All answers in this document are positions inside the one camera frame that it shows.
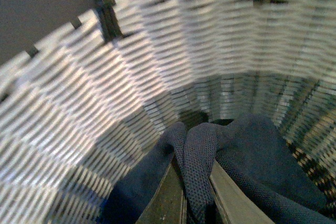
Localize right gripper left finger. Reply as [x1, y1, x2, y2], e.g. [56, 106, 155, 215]
[137, 157, 187, 224]

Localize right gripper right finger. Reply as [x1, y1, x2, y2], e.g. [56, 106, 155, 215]
[209, 162, 273, 224]

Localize dark navy blue garment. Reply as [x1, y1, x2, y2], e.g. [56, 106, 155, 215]
[102, 114, 332, 223]

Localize white woven laundry basket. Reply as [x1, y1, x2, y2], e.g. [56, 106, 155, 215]
[1, 0, 335, 223]

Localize black wrapped basket handle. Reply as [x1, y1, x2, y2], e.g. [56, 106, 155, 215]
[93, 0, 126, 41]

